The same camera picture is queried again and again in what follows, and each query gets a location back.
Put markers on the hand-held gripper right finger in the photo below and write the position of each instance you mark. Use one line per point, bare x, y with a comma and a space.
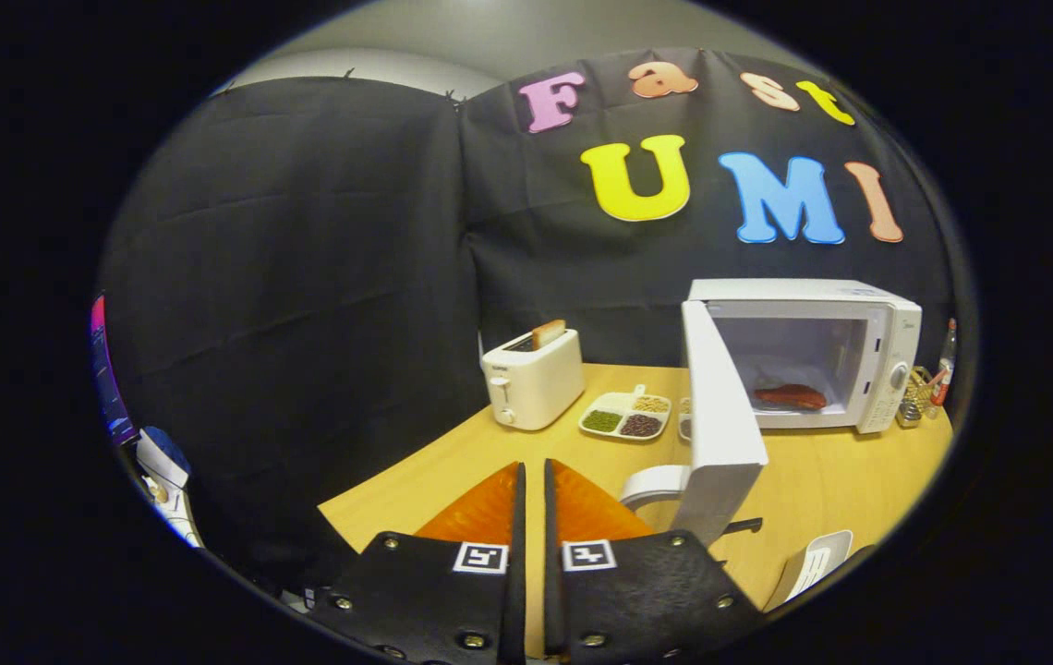
552, 591

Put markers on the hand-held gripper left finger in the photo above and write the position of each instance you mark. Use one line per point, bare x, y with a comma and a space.
517, 591

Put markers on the white toaster oven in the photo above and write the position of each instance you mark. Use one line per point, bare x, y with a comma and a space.
720, 416

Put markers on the brown meat piece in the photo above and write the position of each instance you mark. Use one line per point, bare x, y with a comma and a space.
790, 397

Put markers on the cream toaster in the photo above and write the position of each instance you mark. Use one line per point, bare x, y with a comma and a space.
536, 383

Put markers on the divided white bean dish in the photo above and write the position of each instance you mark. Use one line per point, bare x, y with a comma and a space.
684, 425
623, 420

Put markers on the toasted bread slice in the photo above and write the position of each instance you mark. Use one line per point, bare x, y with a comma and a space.
549, 333

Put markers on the small white dish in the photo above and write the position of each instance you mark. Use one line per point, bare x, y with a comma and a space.
813, 563

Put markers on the white and blue bundle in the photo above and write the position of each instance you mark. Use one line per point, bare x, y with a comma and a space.
166, 480

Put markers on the black backdrop cloth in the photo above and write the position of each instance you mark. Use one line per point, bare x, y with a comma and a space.
305, 277

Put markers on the clear plastic water bottle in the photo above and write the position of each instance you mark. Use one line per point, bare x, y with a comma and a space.
947, 369

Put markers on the pink and blue banner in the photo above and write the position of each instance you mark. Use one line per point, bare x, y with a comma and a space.
109, 379

